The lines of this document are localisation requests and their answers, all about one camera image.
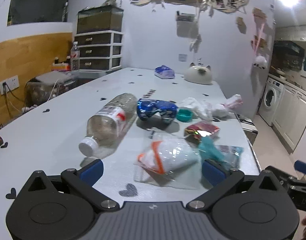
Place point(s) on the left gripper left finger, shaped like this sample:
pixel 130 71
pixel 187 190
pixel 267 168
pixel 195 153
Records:
pixel 65 206

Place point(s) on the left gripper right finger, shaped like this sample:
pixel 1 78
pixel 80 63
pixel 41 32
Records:
pixel 240 206

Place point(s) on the teal plastic wrapper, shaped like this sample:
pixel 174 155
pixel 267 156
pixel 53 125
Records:
pixel 225 155

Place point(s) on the clear plastic bottle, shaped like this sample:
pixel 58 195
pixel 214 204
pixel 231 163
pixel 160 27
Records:
pixel 106 128

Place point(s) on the red snack wrapper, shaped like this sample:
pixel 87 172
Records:
pixel 201 129

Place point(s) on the clear bag orange stripe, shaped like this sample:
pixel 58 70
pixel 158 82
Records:
pixel 168 161

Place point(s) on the teal bottle cap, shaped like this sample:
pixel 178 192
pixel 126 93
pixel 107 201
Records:
pixel 184 115

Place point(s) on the crushed blue can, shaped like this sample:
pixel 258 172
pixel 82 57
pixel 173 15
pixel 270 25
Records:
pixel 147 108

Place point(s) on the white kitchen cabinets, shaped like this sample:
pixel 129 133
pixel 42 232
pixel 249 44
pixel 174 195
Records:
pixel 290 116

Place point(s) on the pink white plastic bag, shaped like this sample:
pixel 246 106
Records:
pixel 221 110

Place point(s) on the white washing machine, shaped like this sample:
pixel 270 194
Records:
pixel 270 100

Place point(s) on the white crumpled plastic bag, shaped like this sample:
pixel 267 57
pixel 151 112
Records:
pixel 201 109

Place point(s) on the grey box beside table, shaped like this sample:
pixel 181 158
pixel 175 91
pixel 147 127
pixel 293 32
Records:
pixel 47 86

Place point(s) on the white cat-shaped ceramic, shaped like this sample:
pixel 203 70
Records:
pixel 198 73

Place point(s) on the water bottle red label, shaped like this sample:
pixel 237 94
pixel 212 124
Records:
pixel 75 57

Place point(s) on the white drawer cabinet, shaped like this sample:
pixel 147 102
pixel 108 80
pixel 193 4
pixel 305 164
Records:
pixel 100 51

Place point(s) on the blue white tissue pack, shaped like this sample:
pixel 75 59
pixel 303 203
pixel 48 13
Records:
pixel 164 72

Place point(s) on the glass tank on cabinet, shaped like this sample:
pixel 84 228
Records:
pixel 107 17

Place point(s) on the dark window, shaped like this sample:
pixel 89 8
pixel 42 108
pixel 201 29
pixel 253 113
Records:
pixel 34 11

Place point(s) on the wall power outlet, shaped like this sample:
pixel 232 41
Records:
pixel 9 84

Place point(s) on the white plush wall toy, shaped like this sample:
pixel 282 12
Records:
pixel 260 62

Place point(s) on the wall pocket organizer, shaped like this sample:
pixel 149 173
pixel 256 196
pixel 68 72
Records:
pixel 186 25

